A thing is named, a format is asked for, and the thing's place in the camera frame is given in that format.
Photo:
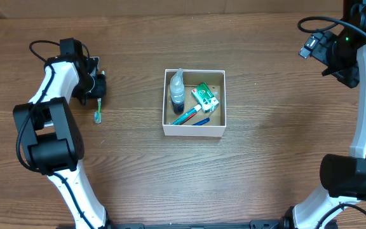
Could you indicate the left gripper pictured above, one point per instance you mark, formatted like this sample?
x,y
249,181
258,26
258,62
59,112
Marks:
x,y
102,89

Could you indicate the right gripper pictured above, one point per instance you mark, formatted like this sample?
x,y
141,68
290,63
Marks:
x,y
320,55

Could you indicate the white green toothbrush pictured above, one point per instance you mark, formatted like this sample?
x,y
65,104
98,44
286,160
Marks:
x,y
98,113

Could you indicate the clear bottle dark liquid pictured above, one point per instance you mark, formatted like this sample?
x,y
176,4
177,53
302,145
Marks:
x,y
177,92

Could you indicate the red green toothpaste tube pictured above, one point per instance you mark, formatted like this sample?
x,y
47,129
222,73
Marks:
x,y
187,116

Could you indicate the green soap bar packet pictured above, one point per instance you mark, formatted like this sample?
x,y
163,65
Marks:
x,y
205,98

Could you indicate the blue razor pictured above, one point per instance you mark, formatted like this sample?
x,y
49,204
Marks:
x,y
202,122

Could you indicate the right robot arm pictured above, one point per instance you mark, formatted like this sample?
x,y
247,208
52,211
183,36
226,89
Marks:
x,y
342,178

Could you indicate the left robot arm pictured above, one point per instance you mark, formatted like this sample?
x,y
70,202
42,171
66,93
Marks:
x,y
49,141

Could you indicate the white cardboard box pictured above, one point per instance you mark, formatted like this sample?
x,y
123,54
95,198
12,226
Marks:
x,y
216,81

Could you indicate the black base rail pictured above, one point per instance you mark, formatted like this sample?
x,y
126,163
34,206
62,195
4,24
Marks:
x,y
253,224

